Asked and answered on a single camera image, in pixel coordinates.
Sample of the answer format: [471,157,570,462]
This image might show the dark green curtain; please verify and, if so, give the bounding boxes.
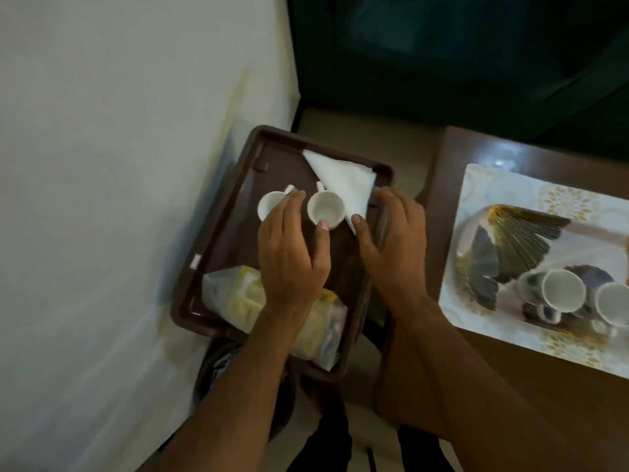
[286,0,629,160]

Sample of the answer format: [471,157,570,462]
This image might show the person's left hand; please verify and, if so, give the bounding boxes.
[257,190,332,312]

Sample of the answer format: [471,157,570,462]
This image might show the person's left forearm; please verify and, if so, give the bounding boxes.
[143,302,315,472]

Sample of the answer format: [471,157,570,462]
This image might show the grey leaf-print mug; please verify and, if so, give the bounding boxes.
[515,267,588,326]
[565,265,629,337]

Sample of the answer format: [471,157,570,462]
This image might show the person's right forearm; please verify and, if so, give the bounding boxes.
[388,297,598,472]

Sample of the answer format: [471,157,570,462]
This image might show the person's leg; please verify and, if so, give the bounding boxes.
[286,388,353,472]
[397,424,462,472]

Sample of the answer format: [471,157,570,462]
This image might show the person's left leg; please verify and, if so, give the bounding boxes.
[286,388,353,472]

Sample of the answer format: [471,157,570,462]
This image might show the white folded napkin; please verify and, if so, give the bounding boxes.
[302,149,377,235]

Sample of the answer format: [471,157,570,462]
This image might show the person's right leg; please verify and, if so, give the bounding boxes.
[397,424,462,472]

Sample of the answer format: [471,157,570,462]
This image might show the clear bag with yellow contents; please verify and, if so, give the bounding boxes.
[202,265,349,371]

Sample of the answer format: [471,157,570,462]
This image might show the brown plastic tray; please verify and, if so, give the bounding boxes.
[170,125,395,384]

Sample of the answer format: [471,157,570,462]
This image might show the person's right hand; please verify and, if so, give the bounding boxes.
[351,187,436,316]

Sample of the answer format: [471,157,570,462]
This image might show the white leaf-print tray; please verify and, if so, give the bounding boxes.
[438,163,629,380]

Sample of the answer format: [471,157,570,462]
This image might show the small white cup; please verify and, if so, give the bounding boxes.
[307,182,346,230]
[257,185,295,223]

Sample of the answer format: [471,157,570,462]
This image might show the brown wooden table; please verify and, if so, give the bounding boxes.
[373,125,629,472]

